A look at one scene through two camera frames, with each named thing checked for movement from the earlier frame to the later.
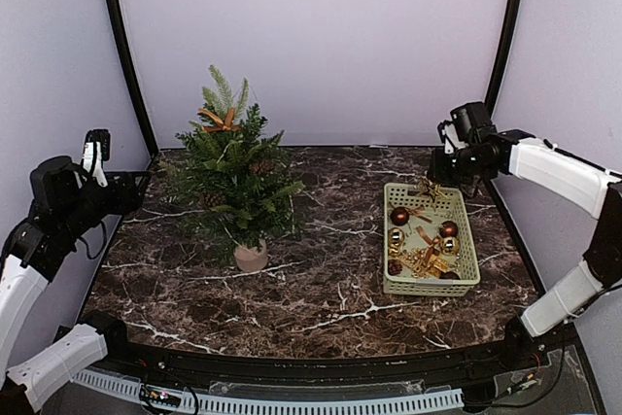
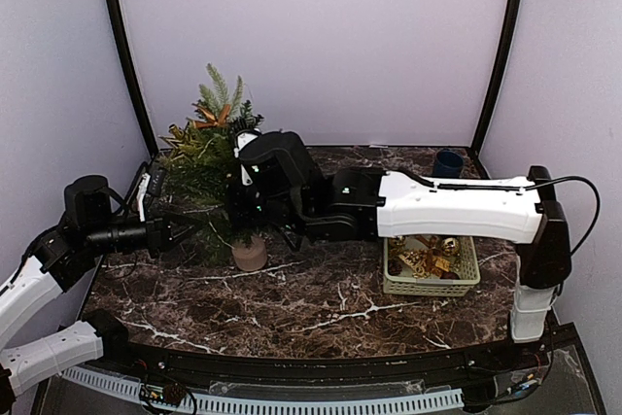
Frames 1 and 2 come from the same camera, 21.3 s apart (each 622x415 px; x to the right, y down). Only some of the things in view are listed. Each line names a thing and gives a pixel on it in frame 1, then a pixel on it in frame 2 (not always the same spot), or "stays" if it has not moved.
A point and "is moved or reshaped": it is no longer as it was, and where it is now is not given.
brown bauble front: (449, 275) stays
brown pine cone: (395, 266) stays
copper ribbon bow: (223, 125) to (214, 121)
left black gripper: (132, 200) to (158, 233)
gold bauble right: (450, 246) stays
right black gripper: (436, 172) to (237, 212)
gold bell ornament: (433, 191) is moved or reshaped
